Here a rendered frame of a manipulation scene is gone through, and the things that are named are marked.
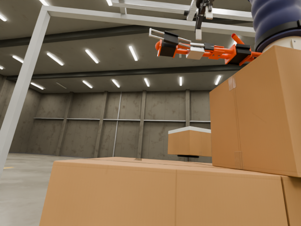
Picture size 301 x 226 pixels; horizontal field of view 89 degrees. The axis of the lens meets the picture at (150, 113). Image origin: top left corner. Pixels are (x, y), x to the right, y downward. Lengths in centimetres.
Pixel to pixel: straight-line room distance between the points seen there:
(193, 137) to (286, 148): 179
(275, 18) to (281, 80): 52
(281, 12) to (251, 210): 91
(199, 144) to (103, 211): 201
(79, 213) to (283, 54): 74
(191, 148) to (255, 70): 170
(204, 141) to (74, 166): 212
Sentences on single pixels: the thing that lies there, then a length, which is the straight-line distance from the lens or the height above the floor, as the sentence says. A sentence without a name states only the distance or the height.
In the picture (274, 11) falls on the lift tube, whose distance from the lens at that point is 111.
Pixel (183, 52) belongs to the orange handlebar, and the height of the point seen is 107.
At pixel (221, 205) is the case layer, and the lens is 48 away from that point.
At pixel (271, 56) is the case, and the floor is 91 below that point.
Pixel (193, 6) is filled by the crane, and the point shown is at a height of 295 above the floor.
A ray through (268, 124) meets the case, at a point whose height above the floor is 69.
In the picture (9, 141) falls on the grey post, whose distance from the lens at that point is 317.
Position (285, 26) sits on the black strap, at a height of 119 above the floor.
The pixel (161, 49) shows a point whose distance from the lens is 77.
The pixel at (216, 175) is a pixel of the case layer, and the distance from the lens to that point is 46.
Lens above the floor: 57
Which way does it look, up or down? 16 degrees up
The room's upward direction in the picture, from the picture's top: 4 degrees clockwise
